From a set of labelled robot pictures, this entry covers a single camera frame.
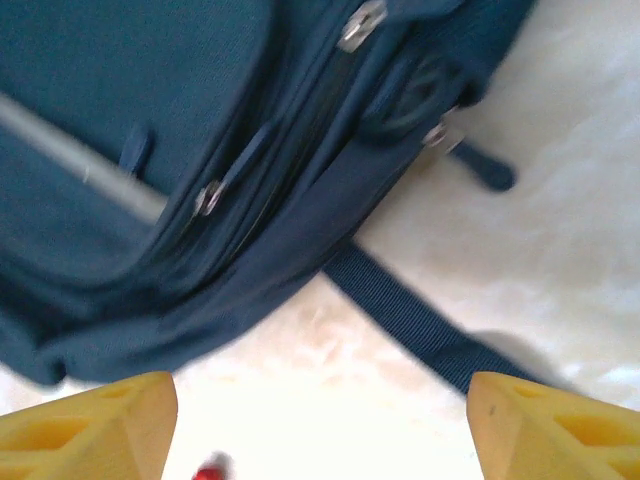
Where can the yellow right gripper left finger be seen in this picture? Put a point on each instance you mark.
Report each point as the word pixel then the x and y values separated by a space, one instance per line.
pixel 90 435

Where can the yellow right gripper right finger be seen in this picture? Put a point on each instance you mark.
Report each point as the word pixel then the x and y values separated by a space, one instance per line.
pixel 550 435

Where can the red capped white marker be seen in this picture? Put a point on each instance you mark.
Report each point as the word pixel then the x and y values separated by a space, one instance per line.
pixel 212 470

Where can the navy blue backpack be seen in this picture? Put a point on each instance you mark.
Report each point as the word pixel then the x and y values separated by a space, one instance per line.
pixel 150 125

